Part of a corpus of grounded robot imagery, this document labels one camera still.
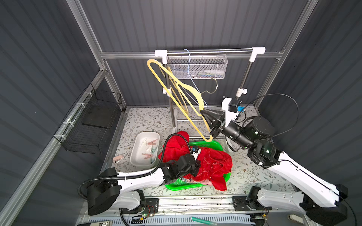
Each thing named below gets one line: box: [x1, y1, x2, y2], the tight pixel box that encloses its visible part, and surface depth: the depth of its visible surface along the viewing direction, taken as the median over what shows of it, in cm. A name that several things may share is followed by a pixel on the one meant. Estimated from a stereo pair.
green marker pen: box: [190, 216, 218, 226], surface depth 71 cm
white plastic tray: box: [130, 131, 161, 168], surface depth 96 cm
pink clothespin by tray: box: [112, 154, 124, 164], surface depth 90 cm
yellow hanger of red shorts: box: [147, 58, 214, 143], surface depth 50 cm
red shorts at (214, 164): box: [158, 130, 233, 192], surface depth 74 cm
